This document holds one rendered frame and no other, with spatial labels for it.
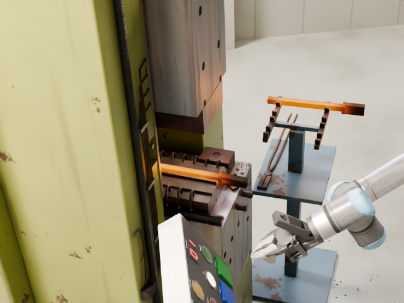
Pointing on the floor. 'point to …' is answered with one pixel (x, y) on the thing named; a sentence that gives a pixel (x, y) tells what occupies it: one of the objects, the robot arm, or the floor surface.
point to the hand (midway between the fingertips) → (253, 254)
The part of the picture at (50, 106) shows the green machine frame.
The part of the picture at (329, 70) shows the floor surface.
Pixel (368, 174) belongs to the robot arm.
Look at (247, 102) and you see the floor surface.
